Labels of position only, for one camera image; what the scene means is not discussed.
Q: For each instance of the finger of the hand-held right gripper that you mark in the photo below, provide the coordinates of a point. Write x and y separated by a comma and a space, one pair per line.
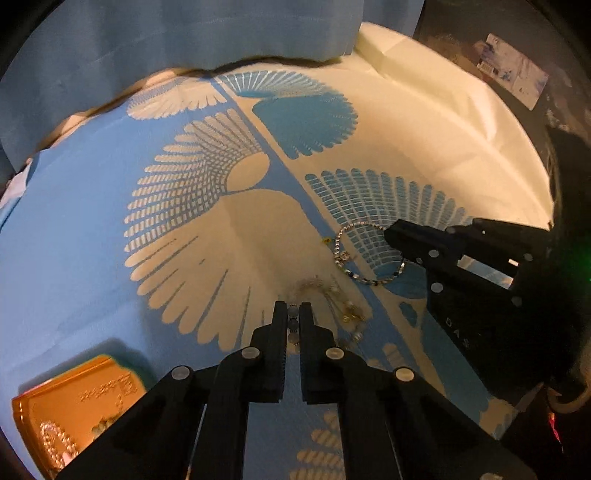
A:
411, 240

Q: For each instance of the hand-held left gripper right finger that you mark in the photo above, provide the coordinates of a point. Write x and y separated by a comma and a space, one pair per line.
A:
308, 332

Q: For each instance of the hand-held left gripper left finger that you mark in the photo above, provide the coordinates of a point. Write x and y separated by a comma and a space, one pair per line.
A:
279, 332

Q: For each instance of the gold tin box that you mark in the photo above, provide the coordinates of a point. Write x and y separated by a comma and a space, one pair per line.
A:
78, 397

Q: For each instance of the blue white printed tablecloth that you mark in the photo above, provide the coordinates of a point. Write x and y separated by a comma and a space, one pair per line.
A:
138, 277

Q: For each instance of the printed white blue box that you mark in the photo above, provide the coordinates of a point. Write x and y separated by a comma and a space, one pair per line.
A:
512, 69

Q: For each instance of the blue curtain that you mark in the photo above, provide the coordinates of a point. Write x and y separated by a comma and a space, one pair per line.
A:
161, 60

